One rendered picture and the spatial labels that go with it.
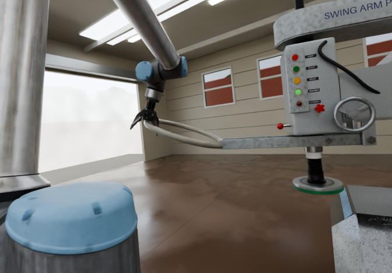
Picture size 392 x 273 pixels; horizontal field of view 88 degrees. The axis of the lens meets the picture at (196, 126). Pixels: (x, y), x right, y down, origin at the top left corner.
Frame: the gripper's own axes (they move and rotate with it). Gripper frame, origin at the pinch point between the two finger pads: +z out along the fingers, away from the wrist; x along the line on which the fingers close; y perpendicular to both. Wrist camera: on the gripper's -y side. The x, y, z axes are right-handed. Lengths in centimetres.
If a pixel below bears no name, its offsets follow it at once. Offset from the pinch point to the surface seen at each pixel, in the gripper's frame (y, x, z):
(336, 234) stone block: 56, 82, 11
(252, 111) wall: -537, 362, -52
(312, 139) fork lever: 36, 74, -23
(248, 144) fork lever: 23, 51, -11
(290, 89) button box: 34, 56, -42
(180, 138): 23.3, 16.0, -6.5
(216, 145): 21.2, 34.9, -6.8
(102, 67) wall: -604, -158, -47
